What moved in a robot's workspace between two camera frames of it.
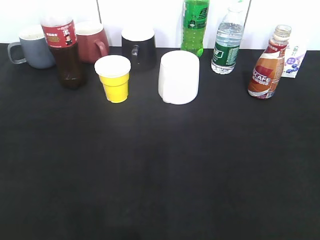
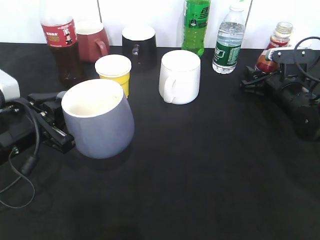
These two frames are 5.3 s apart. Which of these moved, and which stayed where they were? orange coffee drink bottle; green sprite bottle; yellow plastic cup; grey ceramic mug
Moved: grey ceramic mug
Stayed: green sprite bottle; orange coffee drink bottle; yellow plastic cup
